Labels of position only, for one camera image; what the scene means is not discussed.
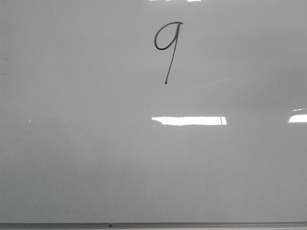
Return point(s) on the white whiteboard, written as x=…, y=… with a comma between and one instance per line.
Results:
x=153, y=111

